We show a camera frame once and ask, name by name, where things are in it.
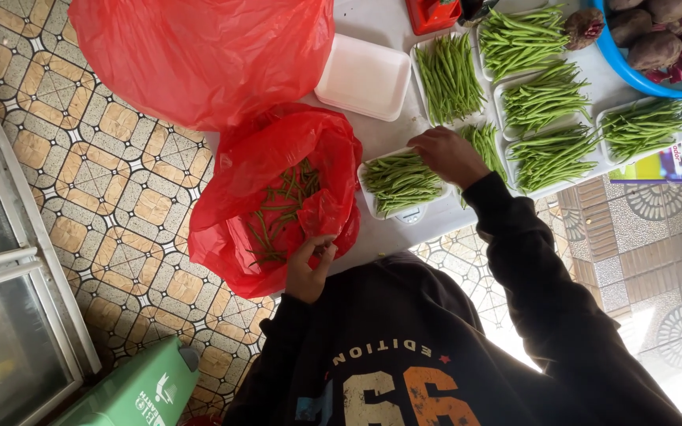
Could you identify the person's right hand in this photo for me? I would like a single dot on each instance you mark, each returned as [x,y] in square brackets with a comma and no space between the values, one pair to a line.
[453,157]

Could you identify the person's left hand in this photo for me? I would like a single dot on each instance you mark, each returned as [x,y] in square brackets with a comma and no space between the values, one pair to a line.
[305,278]

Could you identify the person's right fingers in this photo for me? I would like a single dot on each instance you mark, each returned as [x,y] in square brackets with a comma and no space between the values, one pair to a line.
[422,149]

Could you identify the red plastic bag with beans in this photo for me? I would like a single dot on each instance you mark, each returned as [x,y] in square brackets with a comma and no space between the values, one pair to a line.
[240,177]

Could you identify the bunch of green beans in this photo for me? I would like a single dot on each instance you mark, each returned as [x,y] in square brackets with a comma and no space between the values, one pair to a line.
[545,97]
[551,157]
[449,80]
[484,148]
[643,124]
[400,180]
[518,38]

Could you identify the white kitchen scale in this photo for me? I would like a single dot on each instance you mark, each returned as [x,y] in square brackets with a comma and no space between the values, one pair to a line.
[410,214]

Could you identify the white foam tray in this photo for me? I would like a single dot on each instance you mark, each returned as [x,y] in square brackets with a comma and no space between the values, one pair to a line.
[419,65]
[554,188]
[604,157]
[486,74]
[499,118]
[498,148]
[370,201]

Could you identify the stack of white foam trays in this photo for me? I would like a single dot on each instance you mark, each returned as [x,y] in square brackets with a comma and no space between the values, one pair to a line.
[364,77]

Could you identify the red plastic box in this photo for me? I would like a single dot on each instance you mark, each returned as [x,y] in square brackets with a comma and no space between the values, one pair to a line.
[430,15]

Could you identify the loose green beans in bag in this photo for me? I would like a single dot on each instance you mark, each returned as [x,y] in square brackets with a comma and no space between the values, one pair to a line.
[285,201]

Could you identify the dark object with metal part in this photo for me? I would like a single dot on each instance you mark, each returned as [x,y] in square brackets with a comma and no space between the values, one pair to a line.
[476,10]

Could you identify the person's black printed sweatshirt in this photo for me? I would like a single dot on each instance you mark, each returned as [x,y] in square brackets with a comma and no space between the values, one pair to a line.
[400,307]

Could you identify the single dark beetroot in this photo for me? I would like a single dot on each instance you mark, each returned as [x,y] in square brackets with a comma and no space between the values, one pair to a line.
[584,26]

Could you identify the blue plastic basin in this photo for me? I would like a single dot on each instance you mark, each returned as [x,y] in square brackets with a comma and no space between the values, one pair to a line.
[631,74]

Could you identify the large red plastic bag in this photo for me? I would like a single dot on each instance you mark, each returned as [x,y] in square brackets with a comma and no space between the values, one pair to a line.
[199,53]

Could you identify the pile of beetroots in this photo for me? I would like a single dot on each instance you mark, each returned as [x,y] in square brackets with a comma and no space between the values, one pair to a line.
[666,41]

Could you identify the small red object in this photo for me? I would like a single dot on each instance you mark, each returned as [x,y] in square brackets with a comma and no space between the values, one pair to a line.
[202,421]

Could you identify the green printed box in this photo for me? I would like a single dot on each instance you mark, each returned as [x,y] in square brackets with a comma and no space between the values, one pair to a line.
[134,390]

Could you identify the aluminium framed glass door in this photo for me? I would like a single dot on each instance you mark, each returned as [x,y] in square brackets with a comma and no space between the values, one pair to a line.
[3,284]

